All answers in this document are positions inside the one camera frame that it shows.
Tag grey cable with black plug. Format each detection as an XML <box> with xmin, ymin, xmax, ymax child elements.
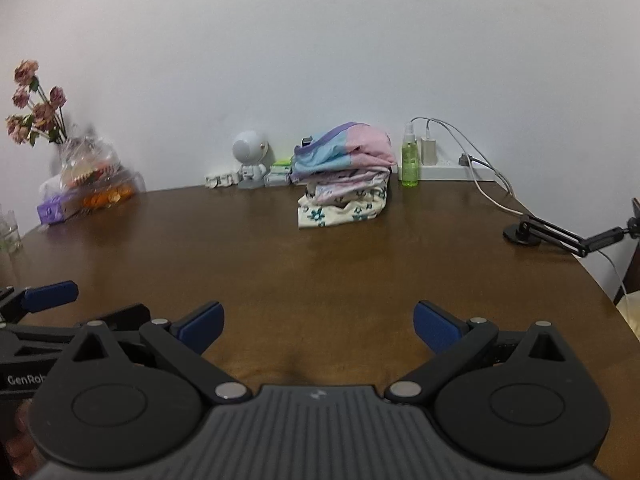
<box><xmin>457</xmin><ymin>152</ymin><xmax>516</xmax><ymax>198</ymax></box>

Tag green spray bottle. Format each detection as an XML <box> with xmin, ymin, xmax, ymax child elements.
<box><xmin>401</xmin><ymin>123</ymin><xmax>421</xmax><ymax>188</ymax></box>

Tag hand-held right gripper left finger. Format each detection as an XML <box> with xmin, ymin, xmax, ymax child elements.
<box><xmin>72</xmin><ymin>301</ymin><xmax>253</xmax><ymax>404</ymax></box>

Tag stack of folded floral clothes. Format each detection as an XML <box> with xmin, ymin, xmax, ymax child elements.
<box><xmin>297</xmin><ymin>187</ymin><xmax>390</xmax><ymax>229</ymax></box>

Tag clear plastic snack bag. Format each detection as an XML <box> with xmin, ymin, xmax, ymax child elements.
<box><xmin>59</xmin><ymin>125</ymin><xmax>123</xmax><ymax>191</ymax></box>

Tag white cable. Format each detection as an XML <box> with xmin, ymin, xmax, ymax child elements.
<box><xmin>411</xmin><ymin>116</ymin><xmax>631</xmax><ymax>306</ymax></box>

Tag white power strip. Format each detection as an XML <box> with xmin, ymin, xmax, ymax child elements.
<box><xmin>397</xmin><ymin>162</ymin><xmax>496</xmax><ymax>182</ymax></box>

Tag pastel pink blue garment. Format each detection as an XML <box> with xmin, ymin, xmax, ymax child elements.
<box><xmin>291</xmin><ymin>121</ymin><xmax>398</xmax><ymax>183</ymax></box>

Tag dried pink rose bouquet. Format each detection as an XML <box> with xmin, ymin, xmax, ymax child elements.
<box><xmin>6</xmin><ymin>60</ymin><xmax>68</xmax><ymax>147</ymax></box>

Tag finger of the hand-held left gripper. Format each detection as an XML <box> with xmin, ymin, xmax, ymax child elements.
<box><xmin>0</xmin><ymin>303</ymin><xmax>152</xmax><ymax>360</ymax></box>
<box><xmin>0</xmin><ymin>281</ymin><xmax>80</xmax><ymax>323</ymax></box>

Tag white robot figurine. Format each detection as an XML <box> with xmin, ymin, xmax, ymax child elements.
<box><xmin>232</xmin><ymin>131</ymin><xmax>270</xmax><ymax>190</ymax></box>

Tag green white small boxes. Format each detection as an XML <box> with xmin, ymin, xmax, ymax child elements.
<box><xmin>264</xmin><ymin>160</ymin><xmax>293</xmax><ymax>186</ymax></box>

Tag purple tissue box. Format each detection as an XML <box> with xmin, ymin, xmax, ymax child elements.
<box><xmin>36</xmin><ymin>195</ymin><xmax>83</xmax><ymax>225</ymax></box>

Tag clear drinking glass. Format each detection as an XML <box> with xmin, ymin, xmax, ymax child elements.
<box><xmin>0</xmin><ymin>205</ymin><xmax>23</xmax><ymax>255</ymax></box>

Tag person's left hand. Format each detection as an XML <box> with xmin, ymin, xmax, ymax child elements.
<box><xmin>0</xmin><ymin>402</ymin><xmax>41</xmax><ymax>477</ymax></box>

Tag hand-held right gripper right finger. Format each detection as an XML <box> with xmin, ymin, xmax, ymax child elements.
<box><xmin>385</xmin><ymin>300</ymin><xmax>568</xmax><ymax>404</ymax></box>

